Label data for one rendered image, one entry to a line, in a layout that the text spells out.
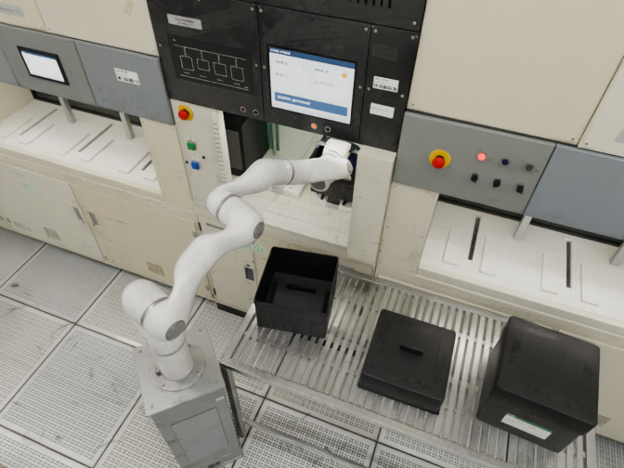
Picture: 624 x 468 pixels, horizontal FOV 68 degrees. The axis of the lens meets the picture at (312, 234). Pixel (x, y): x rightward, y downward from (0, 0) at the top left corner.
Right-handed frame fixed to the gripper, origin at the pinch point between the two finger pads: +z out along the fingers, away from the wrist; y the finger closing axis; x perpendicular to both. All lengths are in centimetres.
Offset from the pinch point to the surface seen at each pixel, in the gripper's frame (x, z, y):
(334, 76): 44, -30, 4
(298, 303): -42, -58, 3
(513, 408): -25, -80, 83
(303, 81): 40, -30, -7
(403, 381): -32, -80, 50
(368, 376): -33, -83, 38
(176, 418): -54, -113, -23
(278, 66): 43, -30, -16
